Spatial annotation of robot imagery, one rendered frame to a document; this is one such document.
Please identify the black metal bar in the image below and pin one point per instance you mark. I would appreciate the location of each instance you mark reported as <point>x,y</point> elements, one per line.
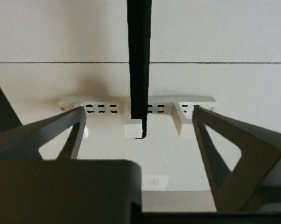
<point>139,35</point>

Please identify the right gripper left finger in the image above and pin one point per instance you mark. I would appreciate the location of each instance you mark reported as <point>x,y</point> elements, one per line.
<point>24,142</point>

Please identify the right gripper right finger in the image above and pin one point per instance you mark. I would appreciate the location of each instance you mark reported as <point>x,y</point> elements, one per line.
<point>258,167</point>

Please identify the light grey wall panel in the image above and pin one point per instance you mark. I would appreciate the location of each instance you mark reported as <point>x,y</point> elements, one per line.
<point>228,49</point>

